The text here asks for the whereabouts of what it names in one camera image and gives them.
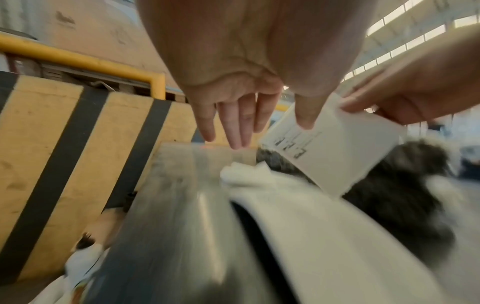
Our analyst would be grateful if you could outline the pile of white labels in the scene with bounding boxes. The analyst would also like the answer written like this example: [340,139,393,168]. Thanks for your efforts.
[226,172,466,304]

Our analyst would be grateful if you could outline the crumpled white backing paper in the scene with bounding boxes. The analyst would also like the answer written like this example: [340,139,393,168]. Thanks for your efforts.
[219,161,278,189]

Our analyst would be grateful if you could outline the large brown plywood crate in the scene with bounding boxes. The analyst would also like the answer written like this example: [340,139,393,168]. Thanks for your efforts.
[0,0,177,90]

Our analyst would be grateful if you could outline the person's left hand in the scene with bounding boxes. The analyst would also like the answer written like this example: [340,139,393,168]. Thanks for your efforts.
[136,0,380,150]

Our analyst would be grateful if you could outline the wooden pallet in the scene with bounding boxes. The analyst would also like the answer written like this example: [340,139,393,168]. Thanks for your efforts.
[36,60,189,103]

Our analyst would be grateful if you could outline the white printed label paper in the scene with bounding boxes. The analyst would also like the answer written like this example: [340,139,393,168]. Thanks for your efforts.
[260,92,409,198]

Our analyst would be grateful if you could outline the yellow black striped barrier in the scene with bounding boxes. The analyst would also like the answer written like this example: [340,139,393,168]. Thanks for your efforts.
[0,71,211,286]

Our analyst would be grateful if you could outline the person's right hand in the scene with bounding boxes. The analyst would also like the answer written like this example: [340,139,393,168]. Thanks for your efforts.
[339,28,480,126]

